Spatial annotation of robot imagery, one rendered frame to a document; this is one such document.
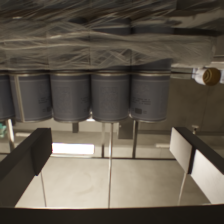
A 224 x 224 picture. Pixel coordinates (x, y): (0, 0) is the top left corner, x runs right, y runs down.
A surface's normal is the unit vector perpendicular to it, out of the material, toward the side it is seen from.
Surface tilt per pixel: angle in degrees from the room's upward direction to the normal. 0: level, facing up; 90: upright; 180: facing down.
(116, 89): 90
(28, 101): 91
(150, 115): 90
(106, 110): 90
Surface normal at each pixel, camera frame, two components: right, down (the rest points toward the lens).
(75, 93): 0.45, 0.25
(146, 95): -0.37, 0.26
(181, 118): 0.01, 0.28
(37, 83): 0.70, 0.20
